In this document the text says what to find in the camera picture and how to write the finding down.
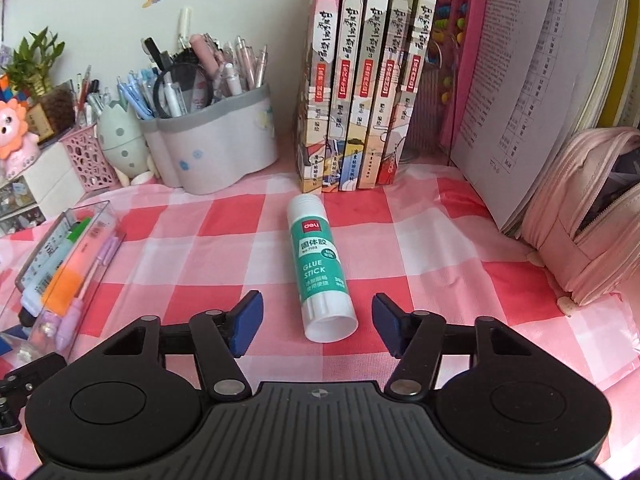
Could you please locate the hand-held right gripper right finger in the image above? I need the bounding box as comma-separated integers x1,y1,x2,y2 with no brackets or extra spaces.
371,292,544,402

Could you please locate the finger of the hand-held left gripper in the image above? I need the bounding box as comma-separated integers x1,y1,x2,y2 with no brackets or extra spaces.
0,352,69,397

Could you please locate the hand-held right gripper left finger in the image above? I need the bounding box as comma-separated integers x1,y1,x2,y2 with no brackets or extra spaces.
92,290,265,404

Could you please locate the purple rocket pen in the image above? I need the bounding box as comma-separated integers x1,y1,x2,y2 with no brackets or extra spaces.
29,304,82,352

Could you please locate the grey marker pen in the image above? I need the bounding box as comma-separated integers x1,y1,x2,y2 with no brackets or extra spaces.
17,305,39,334

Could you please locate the white green glue stick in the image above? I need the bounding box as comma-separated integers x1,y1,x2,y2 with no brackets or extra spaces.
286,193,360,344

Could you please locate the orange highlighter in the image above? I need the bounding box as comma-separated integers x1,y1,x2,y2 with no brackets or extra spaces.
41,245,99,317

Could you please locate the purple mechanical pencil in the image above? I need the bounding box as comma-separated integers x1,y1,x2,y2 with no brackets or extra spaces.
74,236,124,312

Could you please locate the clear plastic pencil box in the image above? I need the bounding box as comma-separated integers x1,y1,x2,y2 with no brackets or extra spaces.
0,200,127,363

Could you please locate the pink checkered tablecloth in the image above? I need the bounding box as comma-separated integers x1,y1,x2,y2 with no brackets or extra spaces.
0,156,640,413

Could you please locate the white grey flower pen holder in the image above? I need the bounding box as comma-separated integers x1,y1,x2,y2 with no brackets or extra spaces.
138,82,280,196

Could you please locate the white drawer box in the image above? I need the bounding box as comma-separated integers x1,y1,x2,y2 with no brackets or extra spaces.
0,141,87,237

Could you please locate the pink pencil pouch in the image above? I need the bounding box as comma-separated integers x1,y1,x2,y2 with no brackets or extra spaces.
519,127,640,317

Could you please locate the green egg pen holder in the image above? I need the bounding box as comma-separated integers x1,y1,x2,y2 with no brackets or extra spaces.
96,102,157,187

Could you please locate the pink mesh pen holder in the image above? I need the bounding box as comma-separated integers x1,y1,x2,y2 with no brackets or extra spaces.
59,125,122,194

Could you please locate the pink orange flower toy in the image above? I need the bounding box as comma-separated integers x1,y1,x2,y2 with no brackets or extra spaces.
0,98,44,177

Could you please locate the black magnifying glass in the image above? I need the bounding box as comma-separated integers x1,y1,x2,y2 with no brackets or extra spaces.
152,62,214,119

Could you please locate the red patterned spine book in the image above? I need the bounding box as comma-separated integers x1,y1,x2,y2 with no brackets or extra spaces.
357,0,427,190

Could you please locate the bunch of blue pens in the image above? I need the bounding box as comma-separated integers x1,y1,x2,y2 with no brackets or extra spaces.
116,69,156,120

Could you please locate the bunch of pastel pens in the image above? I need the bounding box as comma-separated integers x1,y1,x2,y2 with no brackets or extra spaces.
141,6,271,118

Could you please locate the brown glass plant pot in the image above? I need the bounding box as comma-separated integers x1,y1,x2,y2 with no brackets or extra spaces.
24,82,77,144

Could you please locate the stack of papers and books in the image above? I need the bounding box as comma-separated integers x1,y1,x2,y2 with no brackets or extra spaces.
449,0,640,237

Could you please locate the pink abacus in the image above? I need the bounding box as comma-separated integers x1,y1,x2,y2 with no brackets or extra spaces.
431,0,489,155

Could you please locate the green bamboo plant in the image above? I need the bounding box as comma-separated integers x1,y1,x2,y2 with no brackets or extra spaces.
1,26,67,99

